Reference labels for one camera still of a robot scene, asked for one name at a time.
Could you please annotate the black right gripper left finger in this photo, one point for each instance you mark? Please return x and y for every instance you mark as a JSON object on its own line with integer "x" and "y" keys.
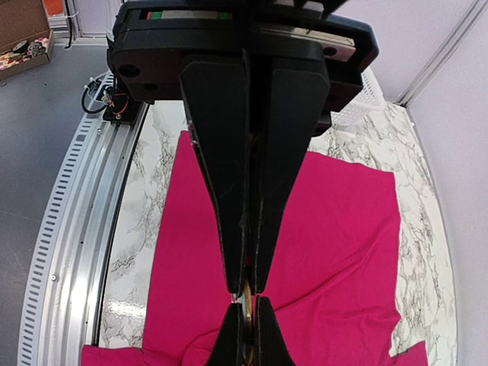
{"x": 229, "y": 346}

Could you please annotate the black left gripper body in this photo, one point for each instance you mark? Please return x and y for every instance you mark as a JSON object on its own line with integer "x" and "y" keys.
{"x": 147, "y": 41}

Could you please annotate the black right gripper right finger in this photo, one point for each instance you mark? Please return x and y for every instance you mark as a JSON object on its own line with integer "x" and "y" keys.
{"x": 269, "y": 345}

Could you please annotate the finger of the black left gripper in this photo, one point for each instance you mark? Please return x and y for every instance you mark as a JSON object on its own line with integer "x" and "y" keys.
{"x": 216, "y": 95}
{"x": 295, "y": 91}

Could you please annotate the magenta t-shirt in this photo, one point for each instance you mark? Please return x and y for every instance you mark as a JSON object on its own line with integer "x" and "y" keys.
{"x": 332, "y": 281}

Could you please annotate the white plastic perforated basket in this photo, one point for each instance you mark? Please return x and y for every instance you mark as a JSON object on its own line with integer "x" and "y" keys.
{"x": 369, "y": 99}

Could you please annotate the cardboard boxes in background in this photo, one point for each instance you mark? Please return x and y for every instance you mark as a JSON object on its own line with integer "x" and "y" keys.
{"x": 26, "y": 37}

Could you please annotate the left aluminium frame post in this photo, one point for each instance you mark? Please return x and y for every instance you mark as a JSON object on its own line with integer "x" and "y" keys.
{"x": 444, "y": 53}

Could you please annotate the aluminium front rail base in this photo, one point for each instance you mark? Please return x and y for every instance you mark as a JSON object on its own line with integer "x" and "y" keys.
{"x": 64, "y": 294}

